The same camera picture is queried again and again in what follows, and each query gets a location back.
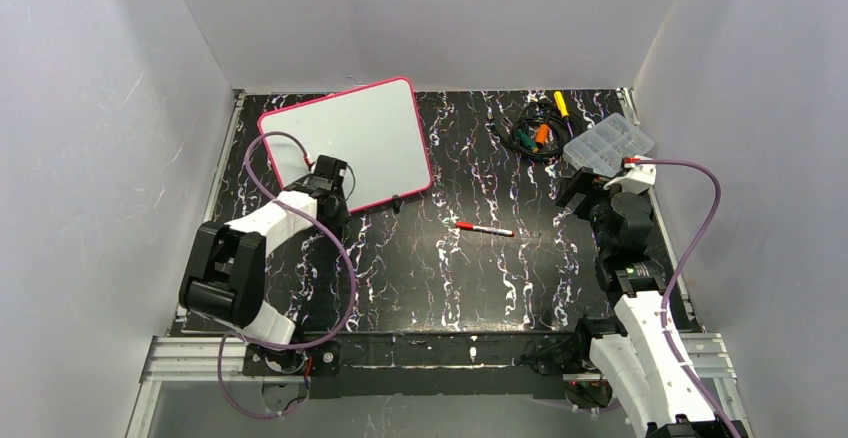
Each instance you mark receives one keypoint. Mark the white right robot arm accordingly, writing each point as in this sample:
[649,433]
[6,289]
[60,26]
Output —
[638,350]

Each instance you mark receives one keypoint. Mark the green connector plug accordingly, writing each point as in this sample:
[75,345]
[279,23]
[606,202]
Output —
[524,140]

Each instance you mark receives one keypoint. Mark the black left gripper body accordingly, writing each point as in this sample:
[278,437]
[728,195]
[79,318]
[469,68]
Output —
[330,174]

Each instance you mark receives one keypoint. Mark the pink framed whiteboard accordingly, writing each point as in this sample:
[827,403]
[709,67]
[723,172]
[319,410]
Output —
[375,128]

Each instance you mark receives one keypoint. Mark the red white marker pen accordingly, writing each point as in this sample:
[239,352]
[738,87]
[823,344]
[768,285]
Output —
[484,229]

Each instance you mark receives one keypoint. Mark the black whiteboard clip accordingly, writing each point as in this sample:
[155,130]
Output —
[396,203]

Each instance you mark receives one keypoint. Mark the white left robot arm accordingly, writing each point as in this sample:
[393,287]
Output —
[225,275]

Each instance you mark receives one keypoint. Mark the clear plastic organizer box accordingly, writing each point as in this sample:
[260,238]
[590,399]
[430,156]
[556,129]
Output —
[603,146]

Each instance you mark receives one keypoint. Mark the orange connector plug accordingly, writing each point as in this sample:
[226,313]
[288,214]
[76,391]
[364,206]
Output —
[541,135]

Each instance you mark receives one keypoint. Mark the aluminium front rail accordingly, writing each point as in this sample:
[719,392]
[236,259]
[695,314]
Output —
[186,359]

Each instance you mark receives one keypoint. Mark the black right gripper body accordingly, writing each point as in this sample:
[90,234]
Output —
[579,187]

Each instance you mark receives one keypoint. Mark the yellow handled tool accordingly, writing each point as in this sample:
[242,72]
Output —
[561,104]

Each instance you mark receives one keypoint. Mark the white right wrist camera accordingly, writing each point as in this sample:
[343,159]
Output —
[638,175]

